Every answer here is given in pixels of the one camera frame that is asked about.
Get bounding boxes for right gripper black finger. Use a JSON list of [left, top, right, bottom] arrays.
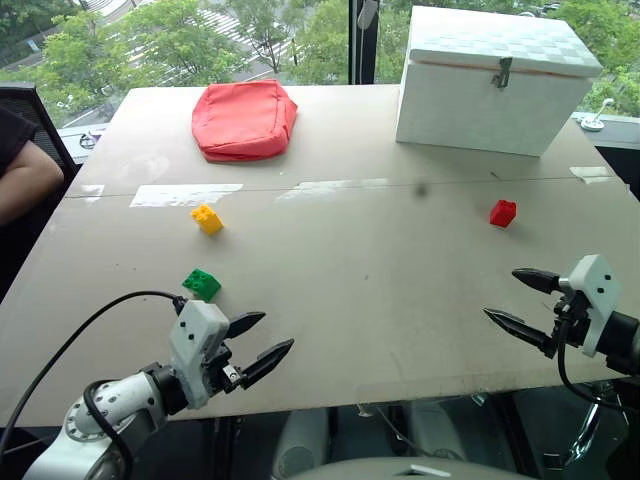
[[482, 307, 559, 360], [511, 267, 564, 296]]

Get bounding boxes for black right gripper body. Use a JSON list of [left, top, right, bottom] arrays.
[[549, 291, 594, 351]]

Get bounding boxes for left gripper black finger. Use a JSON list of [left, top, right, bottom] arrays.
[[239, 337, 296, 391], [225, 311, 267, 340]]

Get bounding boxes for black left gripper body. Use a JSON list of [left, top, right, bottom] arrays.
[[201, 341, 250, 397]]

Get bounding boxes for green toy brick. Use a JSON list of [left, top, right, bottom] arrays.
[[181, 267, 222, 303]]

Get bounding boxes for red toy brick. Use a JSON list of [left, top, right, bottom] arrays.
[[489, 199, 518, 229]]

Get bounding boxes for grey rounded shape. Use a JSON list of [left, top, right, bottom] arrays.
[[272, 408, 330, 480]]

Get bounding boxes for yellow toy brick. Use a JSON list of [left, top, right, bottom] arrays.
[[190, 203, 225, 236]]

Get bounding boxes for clear tape patch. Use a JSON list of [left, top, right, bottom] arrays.
[[569, 165, 614, 182]]

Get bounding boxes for small white stand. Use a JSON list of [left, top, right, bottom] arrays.
[[579, 98, 615, 132]]

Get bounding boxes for white wooden lidded box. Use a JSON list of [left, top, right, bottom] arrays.
[[395, 4, 604, 159]]

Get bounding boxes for red fabric pouch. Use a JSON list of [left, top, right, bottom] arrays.
[[191, 78, 300, 164]]

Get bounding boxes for metal box latch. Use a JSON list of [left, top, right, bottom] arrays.
[[491, 56, 514, 92]]

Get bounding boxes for black mesh chair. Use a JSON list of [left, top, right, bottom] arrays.
[[0, 84, 82, 304]]

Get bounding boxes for person's black shirt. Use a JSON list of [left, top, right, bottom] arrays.
[[0, 105, 39, 177]]

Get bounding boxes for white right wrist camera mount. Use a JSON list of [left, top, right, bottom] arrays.
[[568, 254, 624, 358]]

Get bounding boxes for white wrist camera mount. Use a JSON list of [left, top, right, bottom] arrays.
[[168, 299, 231, 410], [568, 254, 624, 358]]

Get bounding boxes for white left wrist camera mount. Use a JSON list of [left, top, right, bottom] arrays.
[[168, 299, 231, 410]]

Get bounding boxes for black window frame post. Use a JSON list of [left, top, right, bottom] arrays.
[[347, 0, 382, 86]]

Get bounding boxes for white hanging cord handle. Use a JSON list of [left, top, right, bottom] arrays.
[[356, 0, 379, 29]]

